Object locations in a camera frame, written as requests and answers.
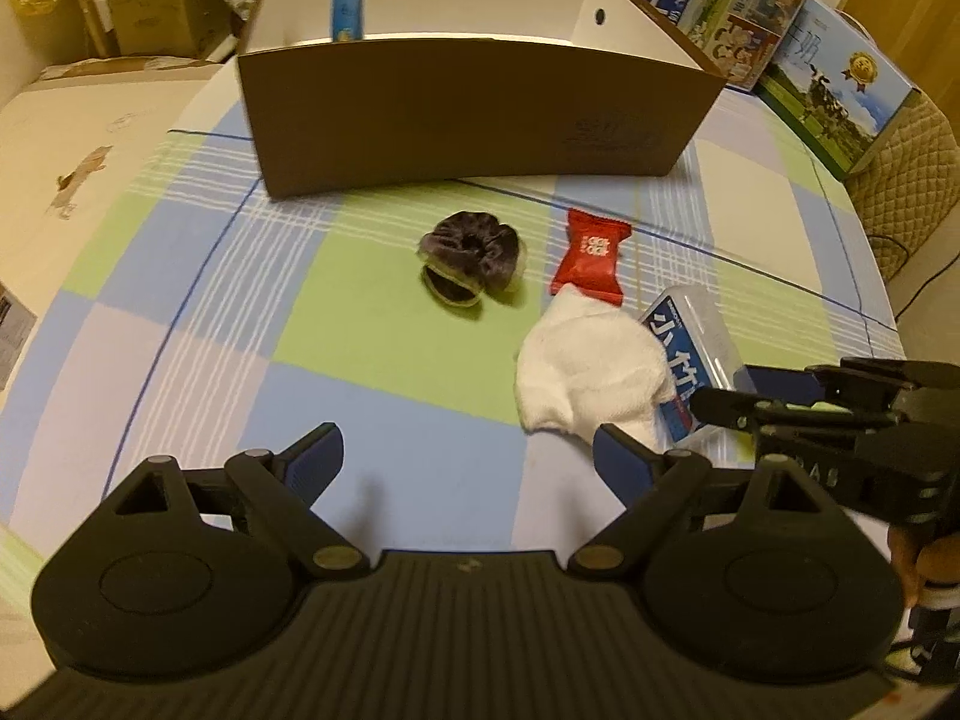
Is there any brown cardboard storage box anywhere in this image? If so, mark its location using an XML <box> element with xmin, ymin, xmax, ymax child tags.
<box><xmin>238</xmin><ymin>0</ymin><xmax>724</xmax><ymax>199</ymax></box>

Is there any checkered bed sheet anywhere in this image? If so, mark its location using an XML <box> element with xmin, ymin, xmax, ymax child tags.
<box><xmin>2</xmin><ymin>83</ymin><xmax>901</xmax><ymax>608</ymax></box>

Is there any cream bedding with dog print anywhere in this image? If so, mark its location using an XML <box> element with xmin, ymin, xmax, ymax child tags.
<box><xmin>2</xmin><ymin>60</ymin><xmax>238</xmax><ymax>322</ymax></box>

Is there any person's right hand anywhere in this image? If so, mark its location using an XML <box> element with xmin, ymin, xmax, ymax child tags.
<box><xmin>887</xmin><ymin>527</ymin><xmax>960</xmax><ymax>608</ymax></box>

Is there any white knitted towel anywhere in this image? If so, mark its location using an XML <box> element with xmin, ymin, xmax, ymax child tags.
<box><xmin>514</xmin><ymin>284</ymin><xmax>675</xmax><ymax>447</ymax></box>

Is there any quilted beige chair cushion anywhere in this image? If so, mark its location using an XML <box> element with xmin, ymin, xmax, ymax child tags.
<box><xmin>843</xmin><ymin>89</ymin><xmax>958</xmax><ymax>283</ymax></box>

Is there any black power cable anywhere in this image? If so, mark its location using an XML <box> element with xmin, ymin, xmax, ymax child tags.
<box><xmin>869</xmin><ymin>230</ymin><xmax>960</xmax><ymax>324</ymax></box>

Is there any blue clear plastic case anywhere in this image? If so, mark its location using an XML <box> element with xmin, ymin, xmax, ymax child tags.
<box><xmin>640</xmin><ymin>284</ymin><xmax>755</xmax><ymax>447</ymax></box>

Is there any red candy wrapper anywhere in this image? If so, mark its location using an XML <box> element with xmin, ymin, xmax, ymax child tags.
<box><xmin>550</xmin><ymin>208</ymin><xmax>633</xmax><ymax>307</ymax></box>

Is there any blue sachet packet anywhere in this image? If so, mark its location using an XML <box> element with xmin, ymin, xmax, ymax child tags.
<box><xmin>331</xmin><ymin>0</ymin><xmax>364</xmax><ymax>43</ymax></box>

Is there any dark velvet hair scrunchie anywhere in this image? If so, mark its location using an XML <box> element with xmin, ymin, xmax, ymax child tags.
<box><xmin>416</xmin><ymin>211</ymin><xmax>527</xmax><ymax>309</ymax></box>

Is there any light blue milk carton box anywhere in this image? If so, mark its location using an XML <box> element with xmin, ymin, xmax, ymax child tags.
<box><xmin>755</xmin><ymin>0</ymin><xmax>919</xmax><ymax>181</ymax></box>

